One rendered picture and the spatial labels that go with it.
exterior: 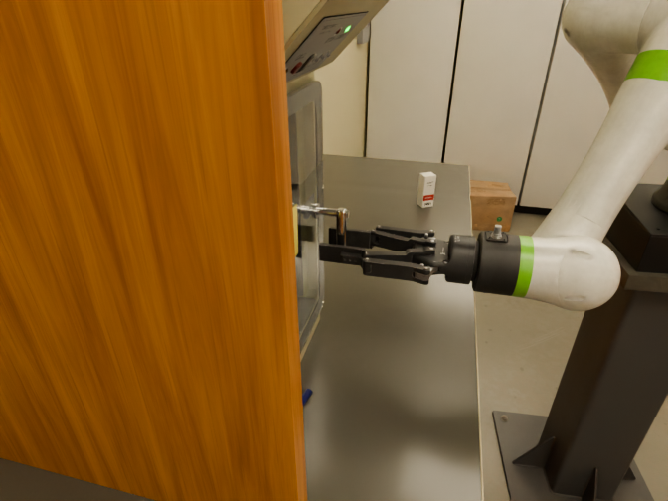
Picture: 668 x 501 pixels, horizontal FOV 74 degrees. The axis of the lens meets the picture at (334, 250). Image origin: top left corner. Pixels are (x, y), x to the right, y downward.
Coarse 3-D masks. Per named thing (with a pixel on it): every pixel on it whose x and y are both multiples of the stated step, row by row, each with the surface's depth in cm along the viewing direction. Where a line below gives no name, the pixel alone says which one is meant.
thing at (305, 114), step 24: (288, 96) 52; (312, 96) 61; (288, 120) 53; (312, 120) 62; (312, 144) 63; (312, 168) 65; (312, 192) 66; (312, 216) 68; (312, 240) 70; (312, 264) 72; (312, 288) 73; (312, 312) 75
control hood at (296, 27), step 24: (288, 0) 31; (312, 0) 31; (336, 0) 33; (360, 0) 41; (384, 0) 54; (288, 24) 32; (312, 24) 33; (360, 24) 54; (288, 48) 34; (336, 48) 55
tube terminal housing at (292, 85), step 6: (312, 72) 63; (300, 78) 59; (306, 78) 61; (312, 78) 64; (288, 84) 55; (294, 84) 57; (300, 84) 59; (288, 90) 55; (318, 318) 86; (312, 330) 82; (306, 342) 79; (306, 348) 80; (300, 354) 76; (300, 360) 76
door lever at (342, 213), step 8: (320, 208) 69; (328, 208) 69; (344, 208) 68; (336, 216) 68; (344, 216) 68; (336, 224) 69; (344, 224) 69; (336, 232) 70; (344, 232) 69; (336, 240) 70; (344, 240) 70
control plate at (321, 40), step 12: (360, 12) 46; (324, 24) 36; (336, 24) 41; (348, 24) 46; (312, 36) 36; (324, 36) 41; (336, 36) 46; (300, 48) 37; (312, 48) 41; (324, 48) 46; (288, 60) 37; (300, 60) 41; (324, 60) 54; (288, 72) 41; (300, 72) 47
